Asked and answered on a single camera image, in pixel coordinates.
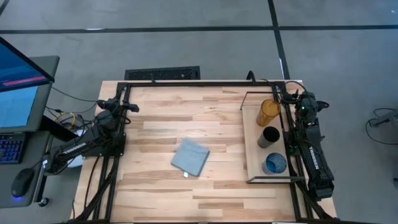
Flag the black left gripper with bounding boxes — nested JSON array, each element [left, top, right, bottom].
[[96, 98, 140, 113]]

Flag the black cup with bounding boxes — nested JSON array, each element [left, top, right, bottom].
[[257, 126, 280, 149]]

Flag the grey-framed computer monitor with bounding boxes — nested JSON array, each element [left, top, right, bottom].
[[0, 82, 53, 134]]

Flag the black stand with cable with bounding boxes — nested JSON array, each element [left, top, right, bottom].
[[365, 107, 398, 146]]

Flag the tilted blue computer screen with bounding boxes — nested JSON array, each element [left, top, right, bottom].
[[0, 36, 56, 93]]

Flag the thin black monitor cable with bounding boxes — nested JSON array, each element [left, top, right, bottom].
[[51, 86, 99, 103]]

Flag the wooden shelf with metal frame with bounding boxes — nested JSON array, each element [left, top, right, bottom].
[[239, 91, 305, 184]]

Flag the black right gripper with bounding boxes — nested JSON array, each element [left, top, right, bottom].
[[281, 91, 330, 116]]

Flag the blue glass cup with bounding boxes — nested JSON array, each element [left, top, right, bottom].
[[262, 152, 288, 175]]

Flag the folded grey cloth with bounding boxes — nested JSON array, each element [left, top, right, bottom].
[[170, 138, 211, 178]]

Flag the tall amber plastic cup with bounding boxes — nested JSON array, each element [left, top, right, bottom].
[[256, 98, 282, 128]]

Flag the backlit black keyboard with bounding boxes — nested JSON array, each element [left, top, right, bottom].
[[0, 133, 26, 165]]

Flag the black floor grille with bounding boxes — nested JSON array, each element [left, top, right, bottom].
[[124, 65, 201, 81]]

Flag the yellow cable coil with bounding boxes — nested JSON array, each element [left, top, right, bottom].
[[54, 111, 78, 129]]

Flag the black computer mouse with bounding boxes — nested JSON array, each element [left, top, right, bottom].
[[11, 167, 35, 198]]

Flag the grey computer desk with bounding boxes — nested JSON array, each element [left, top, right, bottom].
[[0, 55, 60, 209]]

